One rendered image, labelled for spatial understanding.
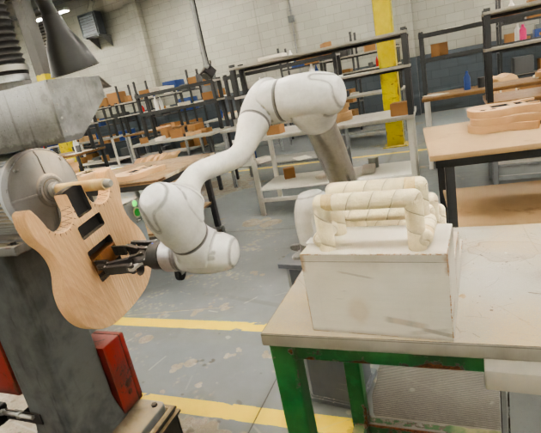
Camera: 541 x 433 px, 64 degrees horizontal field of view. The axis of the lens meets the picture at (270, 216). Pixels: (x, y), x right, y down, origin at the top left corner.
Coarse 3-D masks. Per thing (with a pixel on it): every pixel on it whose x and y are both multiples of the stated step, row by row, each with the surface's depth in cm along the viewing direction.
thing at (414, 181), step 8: (416, 176) 81; (336, 184) 88; (344, 184) 87; (352, 184) 86; (360, 184) 85; (368, 184) 84; (376, 184) 84; (384, 184) 83; (392, 184) 82; (400, 184) 82; (408, 184) 81; (416, 184) 80; (424, 184) 80; (336, 192) 87; (344, 192) 87
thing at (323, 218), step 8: (320, 208) 81; (320, 216) 81; (328, 216) 82; (320, 224) 82; (328, 224) 82; (320, 232) 83; (328, 232) 82; (320, 240) 83; (328, 240) 83; (320, 248) 84; (328, 248) 83
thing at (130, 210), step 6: (126, 198) 164; (132, 198) 161; (126, 204) 157; (126, 210) 157; (132, 210) 160; (132, 216) 159; (138, 216) 162; (138, 222) 162; (144, 228) 165; (144, 234) 165
